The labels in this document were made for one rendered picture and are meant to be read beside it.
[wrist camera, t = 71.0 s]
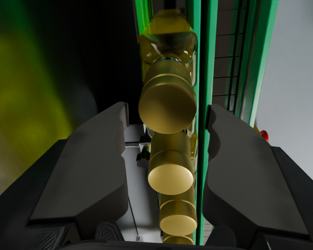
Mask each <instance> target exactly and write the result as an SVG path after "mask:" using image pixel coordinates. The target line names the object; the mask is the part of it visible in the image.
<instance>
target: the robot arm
mask: <svg viewBox="0 0 313 250"><path fill-rule="evenodd" d="M127 127H129V110H128V103H124V102H117V103H116V104H114V105H112V106H111V107H109V108H107V109H106V110H104V111H102V112H101V113H99V114H97V115H96V116H94V117H92V118H91V119H89V120H88V121H86V122H85V123H83V124H82V125H81V126H80V127H78V128H77V129H76V130H75V131H74V132H73V133H72V134H71V135H70V136H69V137H68V138H67V139H59V140H58V141H57V142H56V143H55V144H54V145H52V146H51V147H50V148H49V149H48V150H47V151H46V152H45V153H44V154H43V155H42V156H41V157H40V158H39V159H38V160H37V161H36V162H34V163H33V164H32V165H31V166H30V167H29V168H28V169H27V170H26V171H25V172H24V173H23V174H22V175H21V176H20V177H19V178H17V179H16V180H15V181H14V182H13V183H12V184H11V185H10V186H9V187H8V188H7V189H6V190H5V191H4V192H3V193H2V194H1V195H0V250H313V180H312V179H311V178H310V177H309V176H308V175H307V174H306V173H305V172H304V171H303V170H302V169H301V168H300V167H299V166H298V165H297V164H296V163H295V162H294V161H293V160H292V159H291V158H290V157H289V156H288V155H287V154H286V153H285V152H284V151H283V150H282V149H281V148H280V147H276V146H271V145H270V144H269V143H268V142H267V141H266V139H265V138H264V137H263V136H262V135H261V134H259V133H258V132H257V131H256V130H255V129H254V128H252V127H251V126H250V125H248V124H247V123H246V122H244V121H243V120H241V119H239V118H238V117H236V116H235V115H233V114H232V113H230V112H229V111H227V110H226V109H224V108H223V107H221V106H220V105H218V104H212V105H208V106H207V111H206V122H205V129H207V131H208V132H209V134H210V140H209V146H208V154H209V155H210V156H211V158H212V160H211V161H210V162H209V163H208V168H207V173H206V178H205V184H204V189H203V199H202V214H203V216H204V218H205V219H206V220H207V221H208V222H209V223H210V224H212V225H213V226H214V228H213V230H212V232H211V234H210V236H209V237H208V239H207V241H206V243H205V245H204V246H201V245H184V244H166V243H149V242H132V241H125V240H124V238H123V236H122V233H121V231H120V229H119V227H118V225H117V223H116V221H117V220H118V219H120V218H121V217H122V216H124V215H125V213H126V212H127V210H128V184H127V176H126V167H125V160H124V158H123V157H122V156H121V154H122V153H123V152H124V151H125V148H126V147H125V138H124V131H125V129H126V128H127Z"/></svg>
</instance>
